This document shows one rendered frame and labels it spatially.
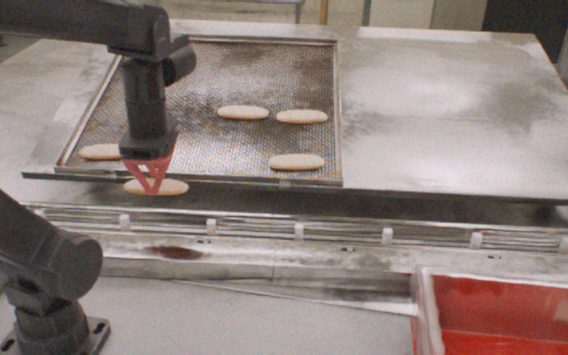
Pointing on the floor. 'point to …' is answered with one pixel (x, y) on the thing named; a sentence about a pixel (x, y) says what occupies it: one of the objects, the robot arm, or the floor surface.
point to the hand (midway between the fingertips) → (155, 183)
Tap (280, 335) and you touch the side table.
